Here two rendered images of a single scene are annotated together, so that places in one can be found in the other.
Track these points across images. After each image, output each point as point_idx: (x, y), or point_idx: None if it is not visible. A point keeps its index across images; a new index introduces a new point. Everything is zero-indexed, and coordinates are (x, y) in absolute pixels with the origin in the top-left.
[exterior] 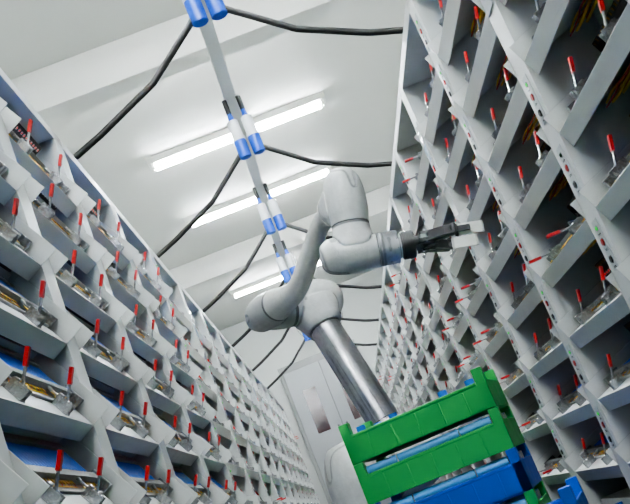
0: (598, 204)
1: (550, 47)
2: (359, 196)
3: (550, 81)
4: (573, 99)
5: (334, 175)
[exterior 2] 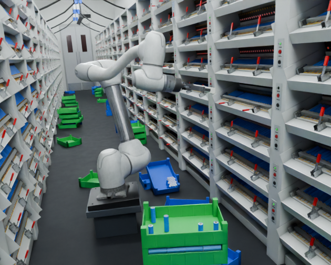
0: (288, 124)
1: (317, 41)
2: (163, 53)
3: (295, 50)
4: (300, 64)
5: (154, 36)
